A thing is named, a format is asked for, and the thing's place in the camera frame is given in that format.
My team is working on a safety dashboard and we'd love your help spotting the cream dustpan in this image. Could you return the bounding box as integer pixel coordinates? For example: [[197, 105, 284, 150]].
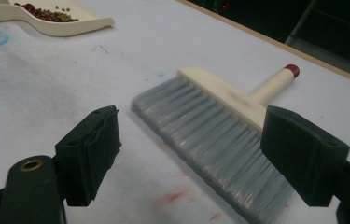
[[0, 0, 116, 37]]

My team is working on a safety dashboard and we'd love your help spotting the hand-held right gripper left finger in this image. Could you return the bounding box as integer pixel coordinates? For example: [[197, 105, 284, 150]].
[[54, 105, 122, 208]]

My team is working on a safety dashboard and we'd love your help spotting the pile of red beans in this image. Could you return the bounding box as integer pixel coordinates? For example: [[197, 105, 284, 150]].
[[13, 2, 80, 23]]

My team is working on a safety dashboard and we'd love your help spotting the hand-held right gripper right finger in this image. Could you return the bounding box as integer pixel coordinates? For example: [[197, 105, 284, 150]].
[[259, 105, 350, 208]]

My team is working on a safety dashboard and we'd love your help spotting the wooden table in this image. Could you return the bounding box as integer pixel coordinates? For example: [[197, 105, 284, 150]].
[[175, 0, 350, 90]]

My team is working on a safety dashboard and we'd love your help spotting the cream brush with red cap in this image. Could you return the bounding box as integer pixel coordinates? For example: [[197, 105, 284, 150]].
[[131, 63, 301, 224]]

